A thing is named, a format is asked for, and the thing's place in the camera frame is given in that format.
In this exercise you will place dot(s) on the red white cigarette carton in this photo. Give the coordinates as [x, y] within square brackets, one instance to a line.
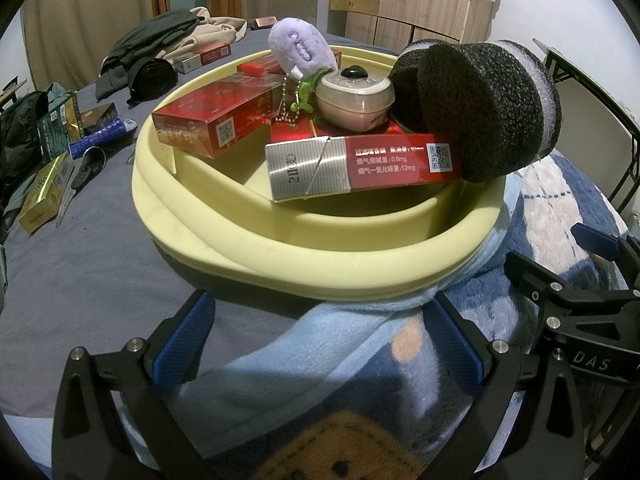
[380, 165]

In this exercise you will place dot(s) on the dark green garment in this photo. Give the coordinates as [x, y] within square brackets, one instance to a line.
[145, 42]

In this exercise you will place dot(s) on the red gold-print cigarette box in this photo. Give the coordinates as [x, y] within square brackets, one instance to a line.
[257, 68]

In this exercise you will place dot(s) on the black folding table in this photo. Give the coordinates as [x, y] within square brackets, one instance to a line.
[615, 125]

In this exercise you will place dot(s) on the black cloth roll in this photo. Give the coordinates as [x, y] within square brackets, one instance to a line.
[150, 79]

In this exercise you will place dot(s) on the gold box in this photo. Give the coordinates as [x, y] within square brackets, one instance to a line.
[45, 195]

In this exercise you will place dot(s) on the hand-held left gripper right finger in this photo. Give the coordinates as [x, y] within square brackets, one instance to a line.
[452, 340]

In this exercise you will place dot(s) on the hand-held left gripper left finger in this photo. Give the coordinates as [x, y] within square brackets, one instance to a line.
[185, 340]

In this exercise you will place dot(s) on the yellow oval plastic basin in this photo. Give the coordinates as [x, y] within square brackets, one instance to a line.
[210, 240]

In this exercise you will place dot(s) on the green box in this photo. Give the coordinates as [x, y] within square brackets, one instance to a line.
[55, 130]

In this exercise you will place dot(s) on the dark backpack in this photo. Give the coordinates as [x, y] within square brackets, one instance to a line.
[17, 150]

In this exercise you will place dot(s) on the dark brown box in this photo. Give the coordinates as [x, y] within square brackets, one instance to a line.
[97, 116]

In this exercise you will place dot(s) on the purple plush toy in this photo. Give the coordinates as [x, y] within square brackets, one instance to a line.
[300, 50]

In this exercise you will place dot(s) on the beige curtain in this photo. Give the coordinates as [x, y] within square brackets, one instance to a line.
[90, 15]

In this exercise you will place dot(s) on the blue tube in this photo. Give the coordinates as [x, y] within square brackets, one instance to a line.
[100, 137]

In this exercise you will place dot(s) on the small brown box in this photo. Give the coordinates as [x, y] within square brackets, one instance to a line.
[263, 23]

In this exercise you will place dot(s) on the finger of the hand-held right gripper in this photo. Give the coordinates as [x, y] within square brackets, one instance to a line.
[530, 277]
[595, 241]

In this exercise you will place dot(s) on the shiny silver red cigarette carton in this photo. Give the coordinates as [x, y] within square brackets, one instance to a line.
[295, 131]

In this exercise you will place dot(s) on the blue plaid blanket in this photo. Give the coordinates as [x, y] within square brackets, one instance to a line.
[350, 360]

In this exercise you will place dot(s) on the tall red cigarette carton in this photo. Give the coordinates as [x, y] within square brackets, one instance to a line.
[215, 110]

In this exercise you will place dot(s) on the red silver flat carton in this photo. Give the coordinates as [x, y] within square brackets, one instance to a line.
[205, 56]

